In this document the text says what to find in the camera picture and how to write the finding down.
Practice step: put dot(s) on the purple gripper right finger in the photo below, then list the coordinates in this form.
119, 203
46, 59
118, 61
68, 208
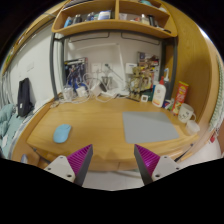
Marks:
153, 167

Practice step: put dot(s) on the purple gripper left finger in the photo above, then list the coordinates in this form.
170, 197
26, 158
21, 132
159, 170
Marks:
73, 167

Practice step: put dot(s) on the light blue computer mouse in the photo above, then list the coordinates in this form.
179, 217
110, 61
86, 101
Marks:
61, 133

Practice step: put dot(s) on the grey mouse pad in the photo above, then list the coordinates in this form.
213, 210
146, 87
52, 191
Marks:
148, 127

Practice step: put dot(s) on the clear plastic cup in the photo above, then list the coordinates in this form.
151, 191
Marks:
192, 127

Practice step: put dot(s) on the white mug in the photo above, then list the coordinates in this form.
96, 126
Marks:
186, 113

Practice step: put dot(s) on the white lotion bottle red cap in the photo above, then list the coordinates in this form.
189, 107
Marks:
159, 93

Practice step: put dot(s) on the red yellow snack box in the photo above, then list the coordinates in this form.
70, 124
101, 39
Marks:
180, 97

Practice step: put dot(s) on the teal bedding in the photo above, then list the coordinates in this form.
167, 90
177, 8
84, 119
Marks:
10, 122

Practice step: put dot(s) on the dark spray bottle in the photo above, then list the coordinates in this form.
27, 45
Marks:
166, 82

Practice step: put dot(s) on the tan robot figure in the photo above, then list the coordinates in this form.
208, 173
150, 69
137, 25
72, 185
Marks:
140, 83

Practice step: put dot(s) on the robot model kit box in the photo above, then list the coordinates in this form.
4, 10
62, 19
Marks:
75, 70

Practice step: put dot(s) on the wooden wall shelf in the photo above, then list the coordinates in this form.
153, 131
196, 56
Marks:
129, 15

